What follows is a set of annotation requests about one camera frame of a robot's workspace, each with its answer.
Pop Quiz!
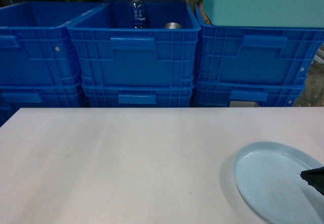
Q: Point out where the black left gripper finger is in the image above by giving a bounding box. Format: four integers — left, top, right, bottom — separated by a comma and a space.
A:
300, 167, 324, 195

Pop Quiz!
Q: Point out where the light blue oval tray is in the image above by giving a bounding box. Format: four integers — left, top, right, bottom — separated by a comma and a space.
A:
233, 142, 323, 223

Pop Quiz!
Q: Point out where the blue crate bottom right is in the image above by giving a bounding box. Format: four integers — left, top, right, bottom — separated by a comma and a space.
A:
191, 81, 305, 107

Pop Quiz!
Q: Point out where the blue crate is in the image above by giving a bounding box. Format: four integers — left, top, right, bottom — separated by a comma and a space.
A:
82, 83, 194, 108
194, 5, 323, 86
191, 81, 305, 107
1, 2, 100, 86
67, 1, 200, 87
1, 83, 89, 125

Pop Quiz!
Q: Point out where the blue crate top right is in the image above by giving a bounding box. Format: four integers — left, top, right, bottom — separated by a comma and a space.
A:
194, 5, 323, 86

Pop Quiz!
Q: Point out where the blue crate bottom middle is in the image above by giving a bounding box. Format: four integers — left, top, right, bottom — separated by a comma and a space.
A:
82, 83, 194, 108

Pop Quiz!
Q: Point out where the teal foam box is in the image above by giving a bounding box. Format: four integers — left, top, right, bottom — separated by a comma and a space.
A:
203, 0, 323, 28

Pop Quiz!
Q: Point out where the silver metal bowl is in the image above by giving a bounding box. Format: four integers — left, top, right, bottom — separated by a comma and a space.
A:
164, 22, 182, 29

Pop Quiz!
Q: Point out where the blue crate top middle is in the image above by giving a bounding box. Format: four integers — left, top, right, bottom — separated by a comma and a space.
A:
67, 1, 200, 87

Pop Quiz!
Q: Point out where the clear water bottle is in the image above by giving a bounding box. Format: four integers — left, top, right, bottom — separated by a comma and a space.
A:
128, 0, 146, 29

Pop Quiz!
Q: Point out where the blue crate top left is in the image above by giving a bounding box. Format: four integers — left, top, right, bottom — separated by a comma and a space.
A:
1, 2, 100, 86

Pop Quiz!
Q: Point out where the blue crate bottom left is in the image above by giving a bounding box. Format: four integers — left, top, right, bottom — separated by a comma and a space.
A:
1, 83, 89, 125

